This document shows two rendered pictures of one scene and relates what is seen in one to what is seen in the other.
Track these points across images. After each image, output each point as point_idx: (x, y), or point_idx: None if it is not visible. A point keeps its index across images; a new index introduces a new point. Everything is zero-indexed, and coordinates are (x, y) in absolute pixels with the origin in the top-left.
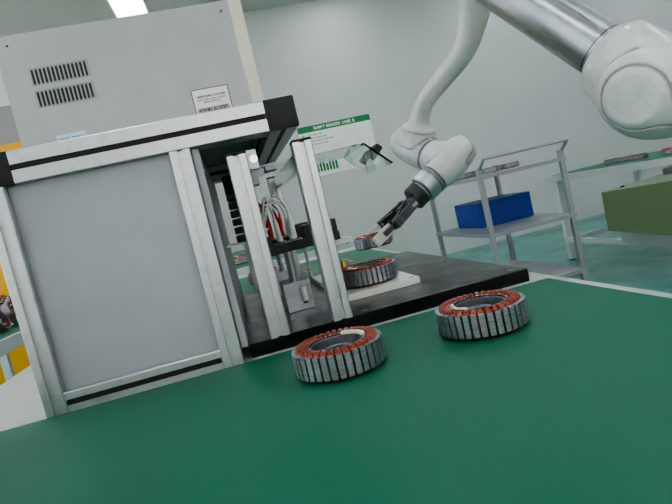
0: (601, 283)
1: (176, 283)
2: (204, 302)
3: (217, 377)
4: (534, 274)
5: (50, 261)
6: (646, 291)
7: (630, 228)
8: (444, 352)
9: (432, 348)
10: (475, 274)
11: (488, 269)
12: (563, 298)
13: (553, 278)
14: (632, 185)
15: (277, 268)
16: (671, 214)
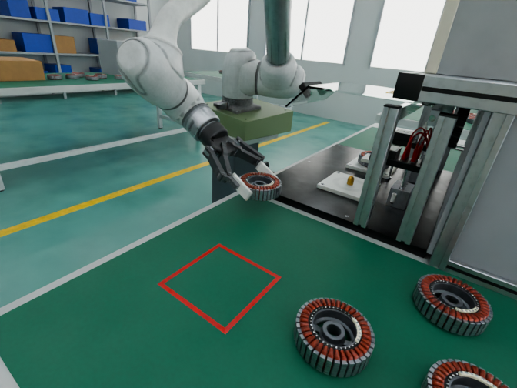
0: (338, 141)
1: None
2: None
3: None
4: (326, 148)
5: None
6: (346, 138)
7: (257, 136)
8: (403, 150)
9: (403, 152)
10: (345, 149)
11: (337, 148)
12: (356, 143)
13: (332, 145)
14: (252, 118)
15: (315, 299)
16: (275, 127)
